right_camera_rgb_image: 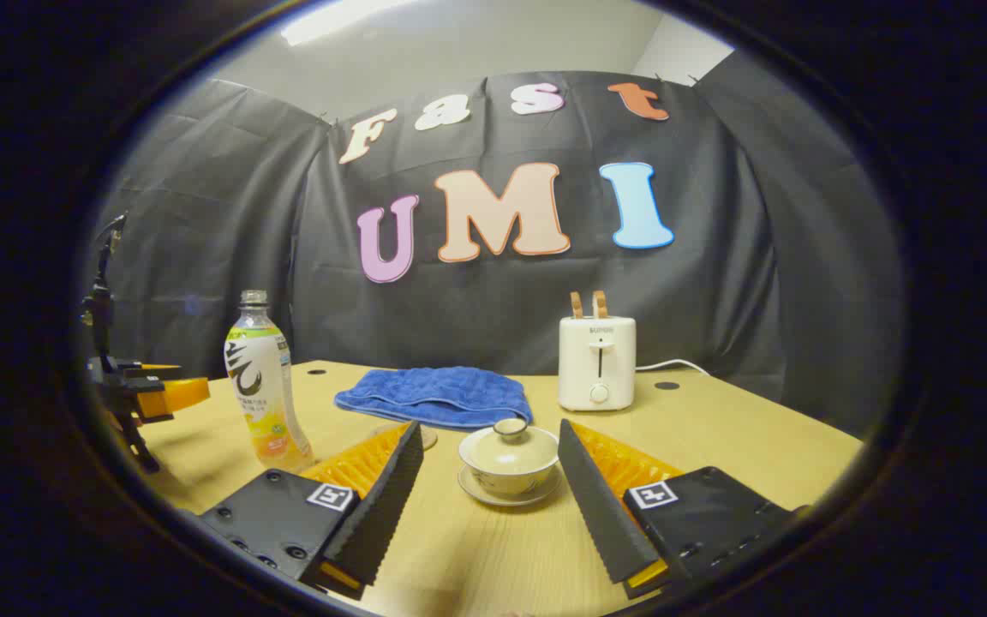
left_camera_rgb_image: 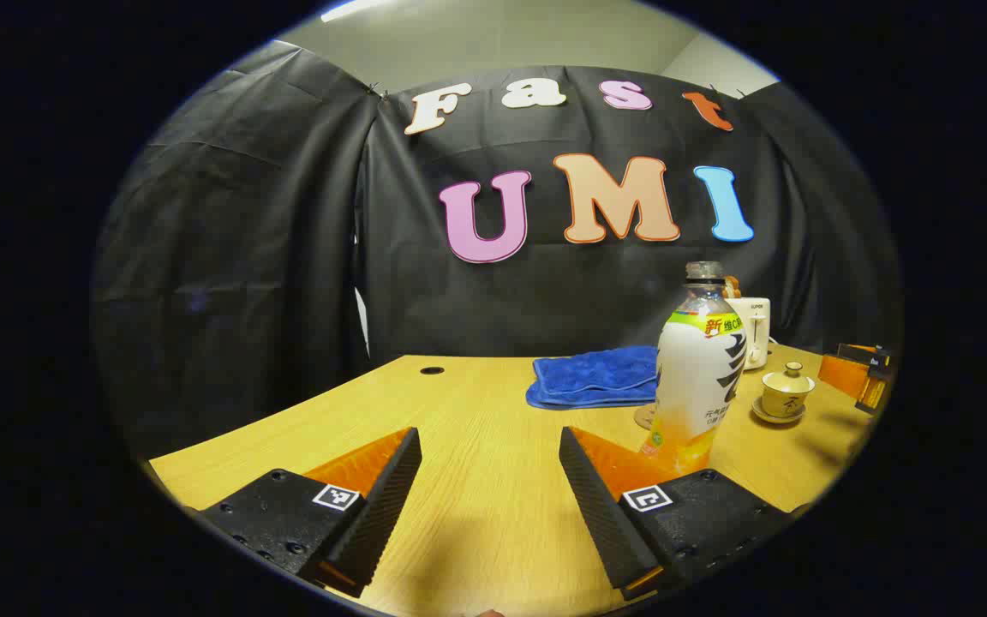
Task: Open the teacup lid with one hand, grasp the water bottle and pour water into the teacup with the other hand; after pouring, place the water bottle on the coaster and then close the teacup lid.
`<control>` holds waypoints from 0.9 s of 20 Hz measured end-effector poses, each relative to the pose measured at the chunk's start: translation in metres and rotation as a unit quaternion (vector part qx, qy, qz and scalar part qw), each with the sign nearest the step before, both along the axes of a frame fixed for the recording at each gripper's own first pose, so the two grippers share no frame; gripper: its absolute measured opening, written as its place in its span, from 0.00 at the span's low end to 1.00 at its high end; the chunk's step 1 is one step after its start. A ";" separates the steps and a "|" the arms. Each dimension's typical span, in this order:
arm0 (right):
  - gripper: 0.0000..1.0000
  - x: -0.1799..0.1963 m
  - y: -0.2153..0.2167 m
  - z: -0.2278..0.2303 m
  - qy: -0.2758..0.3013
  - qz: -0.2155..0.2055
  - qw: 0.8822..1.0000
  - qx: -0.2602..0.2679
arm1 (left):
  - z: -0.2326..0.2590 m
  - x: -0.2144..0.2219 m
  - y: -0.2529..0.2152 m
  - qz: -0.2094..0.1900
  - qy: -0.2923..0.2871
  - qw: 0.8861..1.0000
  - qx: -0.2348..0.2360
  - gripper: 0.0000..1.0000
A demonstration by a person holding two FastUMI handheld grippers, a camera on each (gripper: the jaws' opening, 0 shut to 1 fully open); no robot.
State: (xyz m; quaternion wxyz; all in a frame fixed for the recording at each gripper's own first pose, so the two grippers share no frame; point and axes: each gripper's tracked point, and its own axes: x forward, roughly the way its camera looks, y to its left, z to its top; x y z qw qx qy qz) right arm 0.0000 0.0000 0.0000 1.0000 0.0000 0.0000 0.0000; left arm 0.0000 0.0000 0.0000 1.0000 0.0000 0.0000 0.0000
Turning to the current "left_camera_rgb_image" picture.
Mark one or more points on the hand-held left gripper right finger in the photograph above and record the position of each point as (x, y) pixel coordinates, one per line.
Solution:
(601, 514)

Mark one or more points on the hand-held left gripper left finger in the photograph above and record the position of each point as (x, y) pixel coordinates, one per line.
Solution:
(378, 514)

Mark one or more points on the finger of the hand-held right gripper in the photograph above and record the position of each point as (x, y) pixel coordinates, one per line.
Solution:
(843, 375)

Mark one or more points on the cream teacup lid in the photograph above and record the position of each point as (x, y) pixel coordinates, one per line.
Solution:
(789, 379)

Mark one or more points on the cream ceramic teacup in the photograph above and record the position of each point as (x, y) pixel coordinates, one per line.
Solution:
(785, 403)

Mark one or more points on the white orange water bottle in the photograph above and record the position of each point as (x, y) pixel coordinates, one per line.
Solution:
(699, 368)

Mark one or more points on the cream teacup saucer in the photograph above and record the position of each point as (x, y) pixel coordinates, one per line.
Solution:
(769, 418)

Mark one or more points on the white toaster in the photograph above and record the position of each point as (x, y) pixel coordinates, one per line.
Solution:
(757, 330)

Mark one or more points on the blue towel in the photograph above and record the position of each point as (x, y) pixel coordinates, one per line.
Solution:
(592, 377)

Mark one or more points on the bread slice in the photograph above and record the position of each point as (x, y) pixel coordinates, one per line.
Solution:
(732, 288)

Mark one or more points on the black backdrop cloth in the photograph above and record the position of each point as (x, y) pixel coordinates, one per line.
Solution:
(288, 257)

